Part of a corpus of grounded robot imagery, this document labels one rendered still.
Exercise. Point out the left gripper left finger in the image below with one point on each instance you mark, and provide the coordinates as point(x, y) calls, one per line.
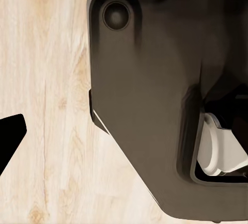
point(12, 131)

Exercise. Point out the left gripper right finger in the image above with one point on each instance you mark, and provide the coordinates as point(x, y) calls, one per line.
point(240, 130)

